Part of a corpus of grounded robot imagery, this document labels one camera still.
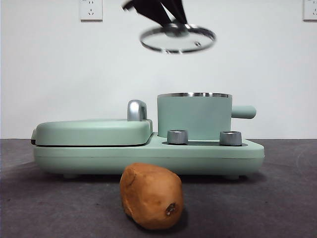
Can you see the mint green griddle cover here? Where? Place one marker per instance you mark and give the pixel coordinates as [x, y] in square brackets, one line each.
[91, 132]

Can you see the mint green breakfast machine base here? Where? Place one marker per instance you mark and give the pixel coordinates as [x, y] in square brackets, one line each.
[148, 157]

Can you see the white wall socket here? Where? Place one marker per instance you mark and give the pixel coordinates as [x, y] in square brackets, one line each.
[91, 11]
[310, 10]

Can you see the silver control knob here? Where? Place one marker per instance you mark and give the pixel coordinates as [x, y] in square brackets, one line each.
[177, 136]
[230, 138]

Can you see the round glass pot lid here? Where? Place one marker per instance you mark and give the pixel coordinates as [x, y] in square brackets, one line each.
[178, 41]

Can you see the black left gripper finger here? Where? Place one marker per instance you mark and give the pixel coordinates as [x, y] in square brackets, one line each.
[151, 10]
[177, 11]

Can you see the mint green steamer pot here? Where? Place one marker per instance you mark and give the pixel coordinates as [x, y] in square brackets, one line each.
[195, 115]

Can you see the brown potato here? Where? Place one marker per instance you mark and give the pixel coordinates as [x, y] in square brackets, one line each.
[151, 196]

